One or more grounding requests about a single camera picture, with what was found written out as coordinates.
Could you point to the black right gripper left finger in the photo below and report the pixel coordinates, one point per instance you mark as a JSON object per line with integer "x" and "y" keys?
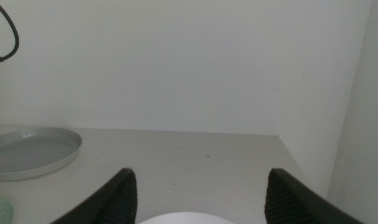
{"x": 117, "y": 202}

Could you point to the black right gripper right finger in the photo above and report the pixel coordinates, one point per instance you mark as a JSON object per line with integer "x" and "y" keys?
{"x": 285, "y": 202}

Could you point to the grey shallow bowl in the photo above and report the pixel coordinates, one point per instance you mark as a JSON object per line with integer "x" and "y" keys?
{"x": 36, "y": 155}

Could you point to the white shallow bowl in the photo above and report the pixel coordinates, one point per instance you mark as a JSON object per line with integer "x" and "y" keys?
{"x": 185, "y": 219}

